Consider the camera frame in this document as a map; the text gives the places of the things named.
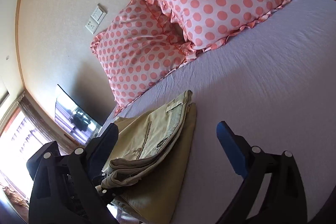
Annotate polka dot pillow near outlet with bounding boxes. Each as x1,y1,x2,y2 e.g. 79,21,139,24
91,0,193,115

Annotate white wall switch plate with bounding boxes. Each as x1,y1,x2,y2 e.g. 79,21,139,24
91,4,107,24

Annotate lavender bed sheet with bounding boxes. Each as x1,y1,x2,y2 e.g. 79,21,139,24
99,0,336,224

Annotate black television screen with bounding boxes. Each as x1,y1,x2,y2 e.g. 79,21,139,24
55,85,101,145

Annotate khaki pants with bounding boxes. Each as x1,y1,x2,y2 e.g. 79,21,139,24
101,90,197,223

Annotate white wall outlet plate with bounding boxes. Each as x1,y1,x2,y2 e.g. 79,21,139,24
85,16,100,34

